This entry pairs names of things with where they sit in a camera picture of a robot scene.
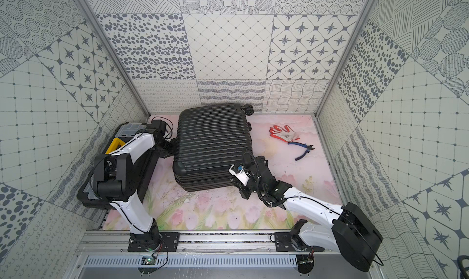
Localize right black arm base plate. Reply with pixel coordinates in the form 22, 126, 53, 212
269, 232, 325, 252

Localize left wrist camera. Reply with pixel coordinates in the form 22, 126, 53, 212
151, 119, 171, 138

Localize blue-handled pliers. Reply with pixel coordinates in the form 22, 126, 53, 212
288, 141, 315, 162

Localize floral pink table mat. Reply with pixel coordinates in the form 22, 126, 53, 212
143, 115, 342, 230

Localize black hard-shell suitcase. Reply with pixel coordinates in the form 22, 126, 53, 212
173, 103, 254, 192

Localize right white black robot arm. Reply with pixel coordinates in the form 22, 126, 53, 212
229, 162, 384, 272

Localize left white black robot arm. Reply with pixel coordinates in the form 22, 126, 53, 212
89, 128, 173, 252

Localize red and white work glove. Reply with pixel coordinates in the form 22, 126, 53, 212
269, 125, 300, 143

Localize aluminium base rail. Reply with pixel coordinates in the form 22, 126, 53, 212
75, 229, 367, 258

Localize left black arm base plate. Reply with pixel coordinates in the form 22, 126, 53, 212
128, 232, 180, 252

